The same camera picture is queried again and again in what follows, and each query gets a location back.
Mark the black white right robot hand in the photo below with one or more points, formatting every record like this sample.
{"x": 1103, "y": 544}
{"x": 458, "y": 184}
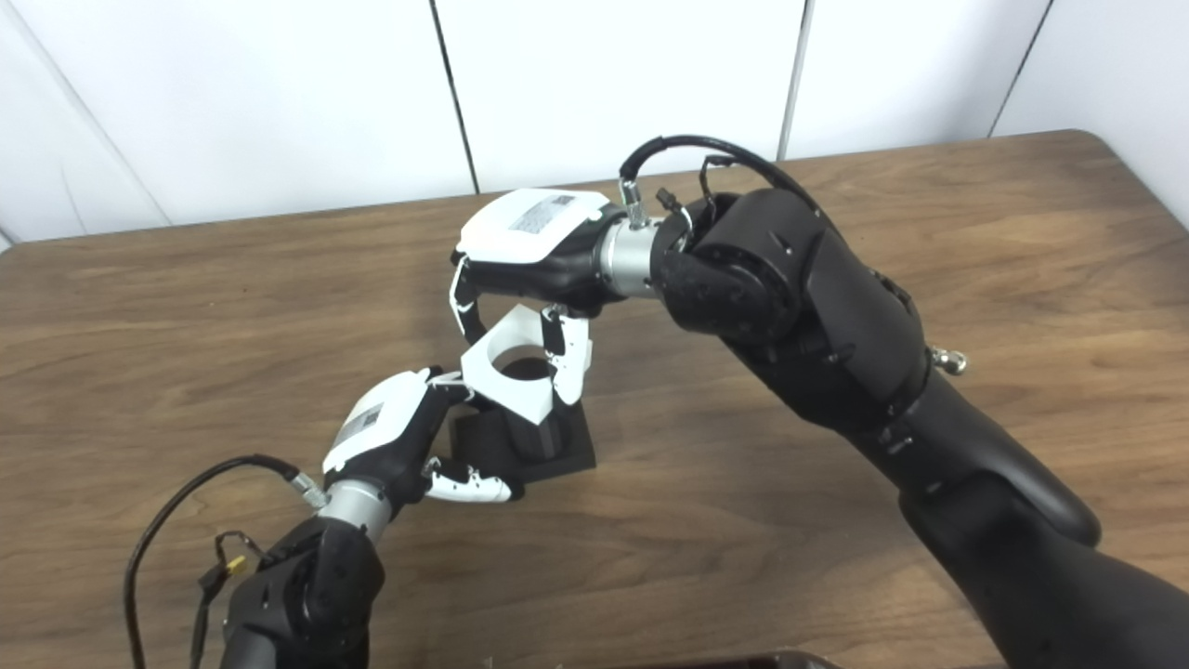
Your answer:
{"x": 529, "y": 232}

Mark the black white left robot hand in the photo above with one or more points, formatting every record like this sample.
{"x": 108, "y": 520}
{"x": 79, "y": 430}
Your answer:
{"x": 381, "y": 423}

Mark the white square piece with hole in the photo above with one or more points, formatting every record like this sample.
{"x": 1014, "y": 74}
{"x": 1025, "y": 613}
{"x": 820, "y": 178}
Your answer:
{"x": 511, "y": 395}

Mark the black peg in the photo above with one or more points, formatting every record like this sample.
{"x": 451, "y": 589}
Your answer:
{"x": 567, "y": 446}

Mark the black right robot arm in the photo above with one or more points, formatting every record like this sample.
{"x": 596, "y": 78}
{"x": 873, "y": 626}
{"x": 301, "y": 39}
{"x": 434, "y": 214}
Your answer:
{"x": 836, "y": 325}

